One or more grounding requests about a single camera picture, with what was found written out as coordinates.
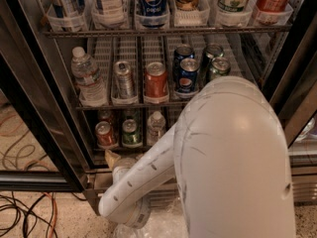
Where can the pepsi bottle top shelf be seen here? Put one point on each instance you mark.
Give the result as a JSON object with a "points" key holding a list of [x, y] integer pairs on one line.
{"points": [[152, 0]]}

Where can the blue pepsi can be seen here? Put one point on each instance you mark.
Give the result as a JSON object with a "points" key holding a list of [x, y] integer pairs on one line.
{"points": [[181, 52], [187, 75]]}

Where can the green can bottom shelf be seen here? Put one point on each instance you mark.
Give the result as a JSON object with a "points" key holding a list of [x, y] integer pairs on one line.
{"points": [[131, 134]]}

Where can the glass fridge door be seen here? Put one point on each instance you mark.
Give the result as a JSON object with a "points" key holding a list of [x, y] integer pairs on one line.
{"points": [[35, 77], [295, 97]]}

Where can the orange can middle shelf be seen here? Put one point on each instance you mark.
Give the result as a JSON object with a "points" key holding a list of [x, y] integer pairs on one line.
{"points": [[156, 80]]}

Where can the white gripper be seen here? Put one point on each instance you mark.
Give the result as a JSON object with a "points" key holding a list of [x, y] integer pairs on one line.
{"points": [[121, 167]]}

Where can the water bottle middle shelf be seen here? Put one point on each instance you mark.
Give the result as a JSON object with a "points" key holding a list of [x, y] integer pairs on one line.
{"points": [[88, 78]]}

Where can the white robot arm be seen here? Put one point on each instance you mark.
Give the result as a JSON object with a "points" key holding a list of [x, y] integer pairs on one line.
{"points": [[228, 154]]}

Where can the red can shelf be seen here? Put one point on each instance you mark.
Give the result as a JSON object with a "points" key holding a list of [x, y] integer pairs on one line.
{"points": [[106, 115], [105, 134]]}

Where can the red can rear bottom shelf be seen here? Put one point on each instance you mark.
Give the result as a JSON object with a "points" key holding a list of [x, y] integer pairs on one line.
{"points": [[106, 115]]}

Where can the blue pepsi can rear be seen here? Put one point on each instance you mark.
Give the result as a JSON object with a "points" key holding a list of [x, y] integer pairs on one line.
{"points": [[181, 52]]}

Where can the clear plastic bag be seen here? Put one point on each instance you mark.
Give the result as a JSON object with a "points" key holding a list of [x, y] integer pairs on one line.
{"points": [[163, 223]]}

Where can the blue pepsi can front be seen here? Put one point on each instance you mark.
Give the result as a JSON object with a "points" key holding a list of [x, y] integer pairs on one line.
{"points": [[187, 75]]}

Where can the green can middle rear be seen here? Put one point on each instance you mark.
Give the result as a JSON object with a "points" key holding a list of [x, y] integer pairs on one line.
{"points": [[210, 52]]}

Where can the blue white bottle top shelf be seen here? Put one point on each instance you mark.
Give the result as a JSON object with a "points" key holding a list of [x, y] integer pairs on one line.
{"points": [[66, 0]]}

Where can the silver can middle shelf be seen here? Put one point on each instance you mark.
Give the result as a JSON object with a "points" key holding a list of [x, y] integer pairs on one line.
{"points": [[124, 79]]}

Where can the glass fridge door left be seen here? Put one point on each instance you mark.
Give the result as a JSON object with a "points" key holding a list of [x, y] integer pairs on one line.
{"points": [[35, 77]]}

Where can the glass fridge door right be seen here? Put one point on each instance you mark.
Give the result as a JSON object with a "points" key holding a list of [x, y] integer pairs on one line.
{"points": [[295, 97]]}

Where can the green can middle front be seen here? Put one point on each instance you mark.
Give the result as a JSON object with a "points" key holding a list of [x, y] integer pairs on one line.
{"points": [[218, 67]]}

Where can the steel fridge bottom grille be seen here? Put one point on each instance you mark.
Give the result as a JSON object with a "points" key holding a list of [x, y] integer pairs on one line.
{"points": [[304, 181]]}

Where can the small water bottle bottom shelf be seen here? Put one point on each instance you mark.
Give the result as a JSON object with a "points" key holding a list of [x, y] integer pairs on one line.
{"points": [[155, 128]]}

